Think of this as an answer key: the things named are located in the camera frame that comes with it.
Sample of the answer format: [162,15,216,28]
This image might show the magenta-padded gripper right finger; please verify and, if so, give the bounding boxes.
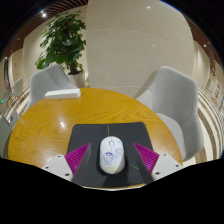
[132,142,184,186]

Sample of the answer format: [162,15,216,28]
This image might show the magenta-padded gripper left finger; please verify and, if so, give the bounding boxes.
[41,143,92,186]

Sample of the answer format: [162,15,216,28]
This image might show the white cartoon-print computer mouse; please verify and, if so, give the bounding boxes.
[99,135,126,175]

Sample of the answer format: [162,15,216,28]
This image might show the black mouse pad green lines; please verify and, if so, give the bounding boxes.
[66,121,155,188]

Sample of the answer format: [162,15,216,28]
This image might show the red white sign board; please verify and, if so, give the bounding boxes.
[210,79,223,106]

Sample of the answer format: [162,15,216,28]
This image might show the green leafy potted plant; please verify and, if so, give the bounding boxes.
[34,11,88,88]

